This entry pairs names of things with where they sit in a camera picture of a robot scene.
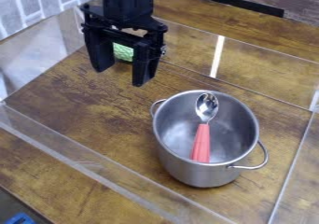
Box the green bumpy toy gourd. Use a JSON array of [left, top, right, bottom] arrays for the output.
[[113, 43, 133, 62]]

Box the blue object at corner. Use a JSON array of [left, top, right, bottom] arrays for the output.
[[4, 213, 36, 224]]

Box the pink handled metal spoon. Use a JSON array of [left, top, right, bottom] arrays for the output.
[[191, 92, 217, 162]]

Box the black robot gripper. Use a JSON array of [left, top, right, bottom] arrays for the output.
[[81, 4, 168, 87]]

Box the black wall strip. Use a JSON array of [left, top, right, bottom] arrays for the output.
[[207, 0, 284, 18]]

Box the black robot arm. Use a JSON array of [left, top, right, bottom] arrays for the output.
[[80, 0, 168, 87]]

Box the clear acrylic enclosure panel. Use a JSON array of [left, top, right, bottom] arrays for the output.
[[0, 2, 319, 224]]

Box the stainless steel pot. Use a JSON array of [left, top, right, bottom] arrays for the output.
[[149, 90, 269, 188]]

